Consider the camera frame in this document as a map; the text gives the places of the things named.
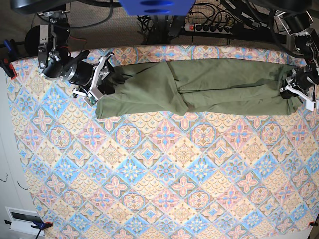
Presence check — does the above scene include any blue clamp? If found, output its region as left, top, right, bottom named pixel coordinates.
left=4, top=219, right=53, bottom=237
left=0, top=39, right=18, bottom=79

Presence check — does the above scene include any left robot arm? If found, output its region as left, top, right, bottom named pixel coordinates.
left=261, top=0, right=319, bottom=111

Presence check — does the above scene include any blue clamp upper left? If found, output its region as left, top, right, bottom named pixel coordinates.
left=0, top=39, right=18, bottom=79

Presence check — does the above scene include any black round stool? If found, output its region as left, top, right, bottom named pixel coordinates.
left=24, top=26, right=40, bottom=57

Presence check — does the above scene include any orange clamp lower right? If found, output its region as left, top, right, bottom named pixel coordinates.
left=309, top=221, right=319, bottom=227

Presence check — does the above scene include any patterned tablecloth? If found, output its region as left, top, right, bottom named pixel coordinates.
left=6, top=58, right=319, bottom=239

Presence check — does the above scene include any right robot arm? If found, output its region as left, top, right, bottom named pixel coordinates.
left=10, top=0, right=125, bottom=106

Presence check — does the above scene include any blue clamp lower left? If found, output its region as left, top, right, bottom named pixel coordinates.
left=4, top=219, right=53, bottom=237

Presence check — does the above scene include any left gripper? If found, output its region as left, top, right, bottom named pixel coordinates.
left=279, top=68, right=319, bottom=111

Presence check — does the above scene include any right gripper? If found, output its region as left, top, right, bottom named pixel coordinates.
left=68, top=52, right=115, bottom=105

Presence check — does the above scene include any green t-shirt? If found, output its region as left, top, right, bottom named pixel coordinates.
left=95, top=58, right=302, bottom=119

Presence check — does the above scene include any white power strip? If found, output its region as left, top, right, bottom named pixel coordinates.
left=184, top=23, right=230, bottom=34

